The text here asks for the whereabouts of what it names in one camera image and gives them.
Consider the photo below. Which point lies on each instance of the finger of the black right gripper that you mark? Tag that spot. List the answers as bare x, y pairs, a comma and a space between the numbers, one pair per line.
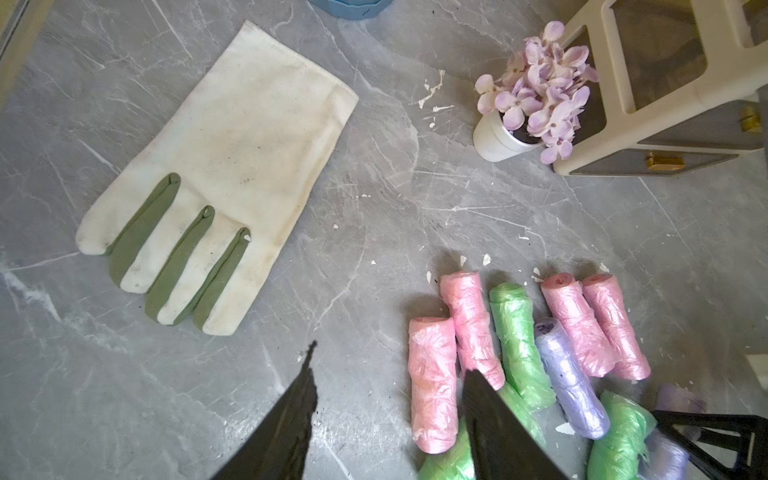
746, 435

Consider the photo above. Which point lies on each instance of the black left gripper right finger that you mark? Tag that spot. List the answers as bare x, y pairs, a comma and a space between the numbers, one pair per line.
501, 447

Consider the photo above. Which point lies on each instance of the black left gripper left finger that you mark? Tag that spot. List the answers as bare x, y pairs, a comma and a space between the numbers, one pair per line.
278, 448

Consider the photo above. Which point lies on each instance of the purple trash bag roll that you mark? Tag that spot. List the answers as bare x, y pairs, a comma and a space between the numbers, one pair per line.
574, 392
665, 459

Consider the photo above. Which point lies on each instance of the pink trash bag roll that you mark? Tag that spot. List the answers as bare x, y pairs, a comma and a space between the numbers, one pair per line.
603, 293
432, 368
566, 301
462, 293

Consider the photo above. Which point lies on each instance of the beige three-drawer organizer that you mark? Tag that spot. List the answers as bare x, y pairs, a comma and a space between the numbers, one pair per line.
682, 86

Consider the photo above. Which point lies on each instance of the white green work glove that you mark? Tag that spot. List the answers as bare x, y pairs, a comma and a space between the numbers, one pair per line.
197, 219

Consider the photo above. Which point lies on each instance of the purple flowers in white pot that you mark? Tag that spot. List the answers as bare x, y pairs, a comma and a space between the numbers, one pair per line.
537, 101

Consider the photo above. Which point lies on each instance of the green plant in blue pot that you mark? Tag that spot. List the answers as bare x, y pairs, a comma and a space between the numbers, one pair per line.
352, 9

